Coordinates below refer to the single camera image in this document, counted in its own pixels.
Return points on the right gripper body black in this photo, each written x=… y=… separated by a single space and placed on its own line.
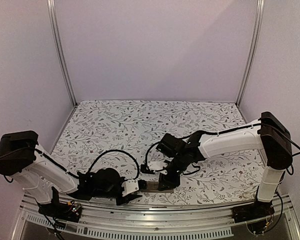
x=175 y=180

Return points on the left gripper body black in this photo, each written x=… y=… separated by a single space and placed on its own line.
x=119 y=202

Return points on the white remote control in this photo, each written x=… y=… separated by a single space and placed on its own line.
x=154 y=187

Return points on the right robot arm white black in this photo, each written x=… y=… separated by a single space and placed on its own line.
x=265 y=134

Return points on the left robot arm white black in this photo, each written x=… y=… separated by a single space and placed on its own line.
x=23 y=159

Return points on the floral patterned table mat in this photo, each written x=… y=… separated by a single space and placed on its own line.
x=119 y=134

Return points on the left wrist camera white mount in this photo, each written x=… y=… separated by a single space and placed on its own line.
x=131 y=186

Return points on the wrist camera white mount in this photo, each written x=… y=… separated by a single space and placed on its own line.
x=154 y=167
x=131 y=186

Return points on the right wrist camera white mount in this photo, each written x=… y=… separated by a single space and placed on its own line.
x=154 y=167

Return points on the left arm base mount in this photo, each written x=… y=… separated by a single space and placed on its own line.
x=70 y=211

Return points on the aluminium front rail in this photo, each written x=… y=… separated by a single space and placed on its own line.
x=104 y=220

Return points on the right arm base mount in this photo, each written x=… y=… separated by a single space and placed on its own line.
x=255 y=210

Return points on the right aluminium frame post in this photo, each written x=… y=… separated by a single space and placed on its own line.
x=260 y=5

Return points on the aluminium frame post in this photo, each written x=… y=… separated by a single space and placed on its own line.
x=260 y=5
x=51 y=7

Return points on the left aluminium frame post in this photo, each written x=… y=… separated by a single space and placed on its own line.
x=51 y=7

